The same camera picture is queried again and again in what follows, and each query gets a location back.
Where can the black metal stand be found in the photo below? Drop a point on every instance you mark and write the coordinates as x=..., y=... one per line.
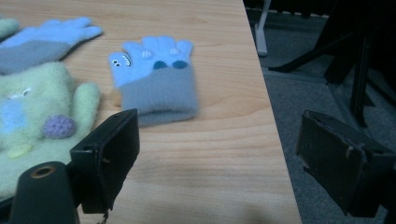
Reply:
x=361, y=62

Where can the plain blue and grey glove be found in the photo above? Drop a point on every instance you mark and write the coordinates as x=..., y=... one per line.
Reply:
x=40, y=43

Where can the green glove with purple patch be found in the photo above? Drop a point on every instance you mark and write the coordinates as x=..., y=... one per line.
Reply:
x=40, y=102

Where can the white metal stand leg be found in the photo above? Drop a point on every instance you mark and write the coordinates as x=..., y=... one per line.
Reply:
x=261, y=37

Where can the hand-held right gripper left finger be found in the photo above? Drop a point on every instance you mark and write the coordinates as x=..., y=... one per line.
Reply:
x=106, y=155

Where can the blue glove with face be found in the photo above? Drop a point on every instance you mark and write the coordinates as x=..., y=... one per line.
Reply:
x=155, y=84

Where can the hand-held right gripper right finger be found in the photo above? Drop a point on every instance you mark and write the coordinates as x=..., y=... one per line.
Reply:
x=330, y=155

